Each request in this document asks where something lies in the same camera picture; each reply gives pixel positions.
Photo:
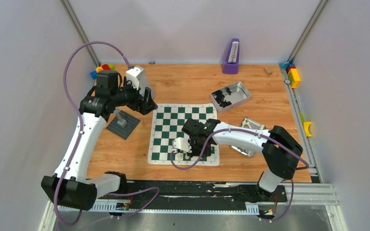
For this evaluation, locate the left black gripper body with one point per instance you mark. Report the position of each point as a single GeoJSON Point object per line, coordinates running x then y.
{"type": "Point", "coordinates": [145, 104]}

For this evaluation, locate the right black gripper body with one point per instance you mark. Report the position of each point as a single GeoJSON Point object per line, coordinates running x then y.
{"type": "Point", "coordinates": [197, 147]}

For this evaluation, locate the green white chess mat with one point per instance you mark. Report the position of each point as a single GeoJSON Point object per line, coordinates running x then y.
{"type": "Point", "coordinates": [167, 122]}

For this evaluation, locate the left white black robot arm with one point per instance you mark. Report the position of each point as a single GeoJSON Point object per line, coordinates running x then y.
{"type": "Point", "coordinates": [68, 186]}

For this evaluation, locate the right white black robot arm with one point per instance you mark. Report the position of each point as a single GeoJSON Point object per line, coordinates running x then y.
{"type": "Point", "coordinates": [280, 150]}

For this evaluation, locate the metal tin with black pieces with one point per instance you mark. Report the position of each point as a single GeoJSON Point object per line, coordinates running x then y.
{"type": "Point", "coordinates": [230, 97]}

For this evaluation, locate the metal tin with white pieces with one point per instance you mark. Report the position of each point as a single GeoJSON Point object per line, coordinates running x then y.
{"type": "Point", "coordinates": [251, 124]}

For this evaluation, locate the translucent blue metronome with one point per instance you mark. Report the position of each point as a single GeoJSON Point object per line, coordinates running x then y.
{"type": "Point", "coordinates": [145, 83]}

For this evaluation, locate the grey lego baseplate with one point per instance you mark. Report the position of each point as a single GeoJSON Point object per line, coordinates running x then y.
{"type": "Point", "coordinates": [123, 124]}

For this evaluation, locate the colourful toy blocks left corner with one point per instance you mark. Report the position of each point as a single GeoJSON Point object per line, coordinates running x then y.
{"type": "Point", "coordinates": [101, 68]}

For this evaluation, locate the purple metronome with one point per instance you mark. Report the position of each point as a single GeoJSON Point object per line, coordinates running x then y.
{"type": "Point", "coordinates": [230, 60]}

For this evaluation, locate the small wooden block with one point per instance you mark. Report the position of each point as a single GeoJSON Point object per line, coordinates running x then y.
{"type": "Point", "coordinates": [268, 71]}

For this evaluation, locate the yellow green toy piece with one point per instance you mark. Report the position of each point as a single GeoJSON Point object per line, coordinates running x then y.
{"type": "Point", "coordinates": [306, 126]}

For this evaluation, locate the colourful block stack right corner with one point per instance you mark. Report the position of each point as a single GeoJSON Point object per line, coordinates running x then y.
{"type": "Point", "coordinates": [292, 73]}

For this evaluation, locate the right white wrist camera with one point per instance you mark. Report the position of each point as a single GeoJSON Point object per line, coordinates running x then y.
{"type": "Point", "coordinates": [181, 145]}

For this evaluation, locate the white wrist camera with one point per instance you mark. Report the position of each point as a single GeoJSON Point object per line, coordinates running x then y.
{"type": "Point", "coordinates": [136, 75]}
{"type": "Point", "coordinates": [181, 145]}

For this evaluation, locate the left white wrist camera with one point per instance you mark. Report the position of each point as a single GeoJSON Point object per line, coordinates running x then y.
{"type": "Point", "coordinates": [136, 75]}

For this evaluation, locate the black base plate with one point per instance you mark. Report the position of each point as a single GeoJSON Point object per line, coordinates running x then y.
{"type": "Point", "coordinates": [199, 195]}

